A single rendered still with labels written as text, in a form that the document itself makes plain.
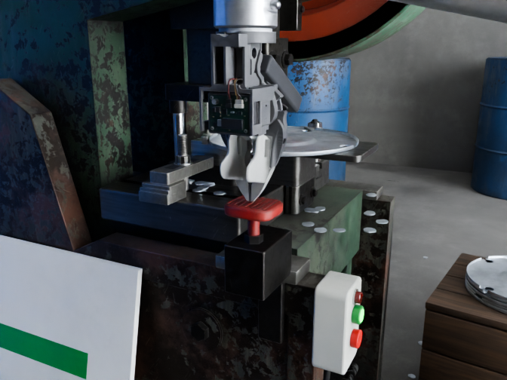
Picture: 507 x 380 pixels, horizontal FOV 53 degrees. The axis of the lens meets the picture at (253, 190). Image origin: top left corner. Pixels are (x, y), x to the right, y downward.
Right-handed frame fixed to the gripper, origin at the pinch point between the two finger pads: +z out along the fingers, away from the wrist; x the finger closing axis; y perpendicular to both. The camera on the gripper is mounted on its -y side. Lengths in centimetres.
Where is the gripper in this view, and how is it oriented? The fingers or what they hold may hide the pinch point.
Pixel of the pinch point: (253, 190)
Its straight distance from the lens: 67.8
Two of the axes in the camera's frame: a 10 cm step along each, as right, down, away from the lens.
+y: -4.5, 2.4, -8.6
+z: 0.0, 9.6, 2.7
